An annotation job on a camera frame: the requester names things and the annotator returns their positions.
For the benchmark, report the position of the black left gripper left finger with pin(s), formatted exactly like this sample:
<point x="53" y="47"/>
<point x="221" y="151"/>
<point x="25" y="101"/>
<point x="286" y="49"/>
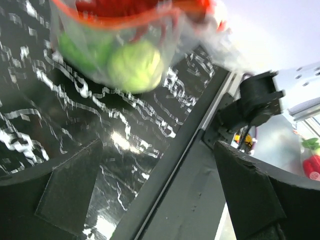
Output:
<point x="50" y="201"/>

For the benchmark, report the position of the round green cabbage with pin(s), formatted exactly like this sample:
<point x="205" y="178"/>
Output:
<point x="136" y="67"/>

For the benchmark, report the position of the clear zip bag orange zipper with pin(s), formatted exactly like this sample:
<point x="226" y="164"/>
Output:
<point x="172" y="47"/>

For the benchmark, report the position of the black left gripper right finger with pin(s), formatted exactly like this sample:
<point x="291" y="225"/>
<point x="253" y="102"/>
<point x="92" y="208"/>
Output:
<point x="264" y="201"/>

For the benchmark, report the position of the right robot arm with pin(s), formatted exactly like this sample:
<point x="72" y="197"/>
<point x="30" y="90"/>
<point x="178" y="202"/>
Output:
<point x="295" y="92"/>

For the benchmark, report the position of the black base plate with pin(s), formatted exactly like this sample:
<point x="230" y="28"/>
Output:
<point x="183" y="197"/>

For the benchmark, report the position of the red toy lobster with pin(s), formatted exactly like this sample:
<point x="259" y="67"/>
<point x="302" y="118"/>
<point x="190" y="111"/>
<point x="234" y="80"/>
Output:
<point x="117" y="15"/>

